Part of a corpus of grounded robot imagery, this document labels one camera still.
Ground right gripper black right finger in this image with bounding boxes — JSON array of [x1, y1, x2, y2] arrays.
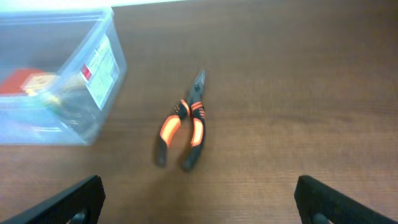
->
[[294, 175, 397, 224]]

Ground clear plastic container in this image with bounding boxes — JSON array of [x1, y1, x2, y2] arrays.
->
[[1, 7, 127, 145]]

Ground orange scraper with wooden handle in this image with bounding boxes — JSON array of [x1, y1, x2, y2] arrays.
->
[[1, 68, 58, 96]]

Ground orange black needle-nose pliers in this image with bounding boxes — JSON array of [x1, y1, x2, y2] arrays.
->
[[155, 70, 206, 171]]

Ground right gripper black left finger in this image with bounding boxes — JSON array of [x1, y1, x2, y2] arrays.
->
[[3, 175, 106, 224]]

